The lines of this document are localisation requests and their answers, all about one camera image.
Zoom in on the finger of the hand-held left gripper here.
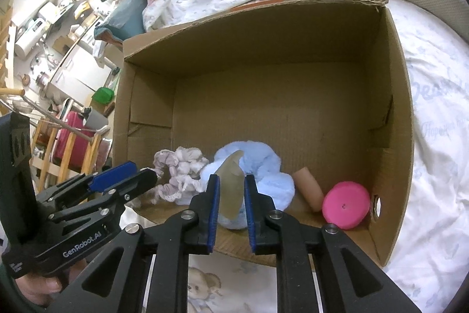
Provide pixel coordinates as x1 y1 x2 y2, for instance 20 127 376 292
49 168 159 223
36 161 139 204

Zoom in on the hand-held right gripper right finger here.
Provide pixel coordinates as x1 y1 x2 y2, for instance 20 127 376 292
244 174 422 313

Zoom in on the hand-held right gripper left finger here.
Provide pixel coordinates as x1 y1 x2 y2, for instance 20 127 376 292
47 174 222 313

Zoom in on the tan cardboard piece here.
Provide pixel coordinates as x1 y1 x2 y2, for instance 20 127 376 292
214 150 246 220

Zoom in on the pale floral scrunchie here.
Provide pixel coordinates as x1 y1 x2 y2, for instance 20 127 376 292
130 147 210 208

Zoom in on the blue fluffy scrunchie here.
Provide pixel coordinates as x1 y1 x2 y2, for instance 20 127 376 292
199 141 296 230

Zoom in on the beige foam cylinder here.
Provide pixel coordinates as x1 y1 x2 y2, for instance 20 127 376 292
292 167 325 213

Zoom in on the pink rubber duck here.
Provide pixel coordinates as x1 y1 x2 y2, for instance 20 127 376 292
322 181 371 230

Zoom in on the brown cardboard box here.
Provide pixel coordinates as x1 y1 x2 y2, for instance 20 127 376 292
111 0 415 268

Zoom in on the person's left hand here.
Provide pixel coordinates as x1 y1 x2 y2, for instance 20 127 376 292
16 259 88 306

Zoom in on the pink suitcase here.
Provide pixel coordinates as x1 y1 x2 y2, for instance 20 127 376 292
52 111 87 168

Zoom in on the grey bin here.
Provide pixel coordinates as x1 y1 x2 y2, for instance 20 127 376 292
84 108 110 131

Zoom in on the wooden rack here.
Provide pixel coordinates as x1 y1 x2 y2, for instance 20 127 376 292
0 87 104 186

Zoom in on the green bucket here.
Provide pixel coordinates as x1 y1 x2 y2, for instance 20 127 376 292
93 86 114 105

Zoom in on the white cabinet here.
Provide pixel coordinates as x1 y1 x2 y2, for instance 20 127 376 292
47 41 111 105

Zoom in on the white kitchen appliance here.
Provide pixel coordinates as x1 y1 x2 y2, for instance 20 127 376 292
14 17 49 59

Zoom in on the teal pillow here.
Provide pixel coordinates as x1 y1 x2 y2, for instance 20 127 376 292
94 0 149 43

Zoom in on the white floral bed sheet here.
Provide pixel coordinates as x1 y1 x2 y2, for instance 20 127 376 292
142 0 469 313

